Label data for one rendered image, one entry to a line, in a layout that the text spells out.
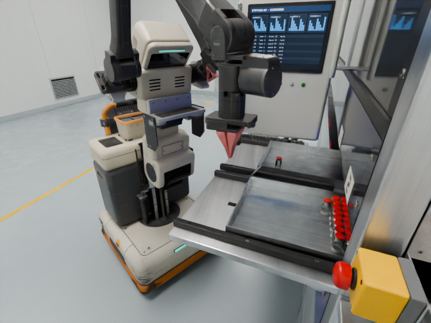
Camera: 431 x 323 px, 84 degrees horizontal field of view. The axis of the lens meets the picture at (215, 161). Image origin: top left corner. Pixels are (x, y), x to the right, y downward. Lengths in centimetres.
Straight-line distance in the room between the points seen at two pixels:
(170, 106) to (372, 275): 94
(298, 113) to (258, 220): 87
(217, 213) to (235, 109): 32
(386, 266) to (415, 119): 21
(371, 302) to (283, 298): 120
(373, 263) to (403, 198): 11
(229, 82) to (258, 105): 96
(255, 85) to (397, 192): 27
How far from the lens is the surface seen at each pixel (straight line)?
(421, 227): 47
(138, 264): 142
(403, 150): 40
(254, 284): 164
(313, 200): 80
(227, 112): 50
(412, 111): 39
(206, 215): 69
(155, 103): 107
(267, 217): 70
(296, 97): 141
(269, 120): 146
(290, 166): 97
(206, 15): 51
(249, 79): 45
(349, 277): 44
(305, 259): 59
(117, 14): 85
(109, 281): 176
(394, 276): 44
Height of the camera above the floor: 132
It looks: 27 degrees down
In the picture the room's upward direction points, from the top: straight up
